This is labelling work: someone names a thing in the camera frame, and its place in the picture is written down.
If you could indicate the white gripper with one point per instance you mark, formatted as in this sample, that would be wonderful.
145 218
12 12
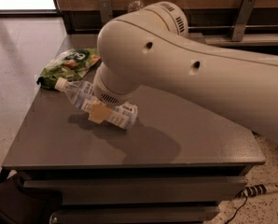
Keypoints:
107 96

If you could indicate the blue labelled plastic bottle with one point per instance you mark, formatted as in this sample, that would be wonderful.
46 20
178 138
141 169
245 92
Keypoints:
80 94

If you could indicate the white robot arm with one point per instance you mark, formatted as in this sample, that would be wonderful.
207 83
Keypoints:
151 47

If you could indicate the clear plastic water bottle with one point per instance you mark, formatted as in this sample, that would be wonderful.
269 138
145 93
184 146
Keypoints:
135 5

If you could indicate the green snack bag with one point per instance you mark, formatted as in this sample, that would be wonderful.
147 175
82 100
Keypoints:
72 64

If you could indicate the grey drawer cabinet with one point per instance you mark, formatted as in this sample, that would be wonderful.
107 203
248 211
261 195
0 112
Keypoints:
174 166

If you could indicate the dark brown bag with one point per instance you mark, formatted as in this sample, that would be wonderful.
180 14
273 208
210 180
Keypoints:
20 205

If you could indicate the white power strip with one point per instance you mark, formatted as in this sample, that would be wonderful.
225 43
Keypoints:
260 189

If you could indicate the left metal wall bracket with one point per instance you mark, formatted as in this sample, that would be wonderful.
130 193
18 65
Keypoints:
106 11

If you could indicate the metal wall bracket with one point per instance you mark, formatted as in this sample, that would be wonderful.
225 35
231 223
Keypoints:
243 15
106 11

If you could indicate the right metal wall bracket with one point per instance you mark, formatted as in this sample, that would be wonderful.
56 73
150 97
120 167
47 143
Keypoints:
243 15

